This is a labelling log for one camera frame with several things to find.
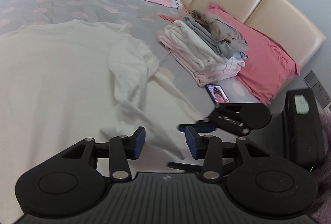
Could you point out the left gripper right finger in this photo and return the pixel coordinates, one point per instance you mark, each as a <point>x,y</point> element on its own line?
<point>208,148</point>

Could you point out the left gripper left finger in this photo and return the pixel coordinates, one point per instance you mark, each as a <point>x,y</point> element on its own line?
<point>121,149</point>

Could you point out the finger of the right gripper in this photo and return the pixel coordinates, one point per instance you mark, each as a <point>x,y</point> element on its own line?
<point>185,166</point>
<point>200,126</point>

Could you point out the white t-shirt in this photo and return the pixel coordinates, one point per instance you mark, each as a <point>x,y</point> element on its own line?
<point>64,82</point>

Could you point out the stack of folded clothes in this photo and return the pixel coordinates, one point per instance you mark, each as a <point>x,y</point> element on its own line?
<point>207,46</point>

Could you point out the smartphone playing video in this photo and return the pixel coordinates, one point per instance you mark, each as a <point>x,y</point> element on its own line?
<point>217,94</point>

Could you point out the coral pink pillow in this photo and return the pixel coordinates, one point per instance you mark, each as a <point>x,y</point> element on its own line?
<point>268,66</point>

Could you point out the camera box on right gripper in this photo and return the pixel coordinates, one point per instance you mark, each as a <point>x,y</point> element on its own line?
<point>303,142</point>

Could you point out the wall socket panel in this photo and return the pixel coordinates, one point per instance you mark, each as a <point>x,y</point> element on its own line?
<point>319,92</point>

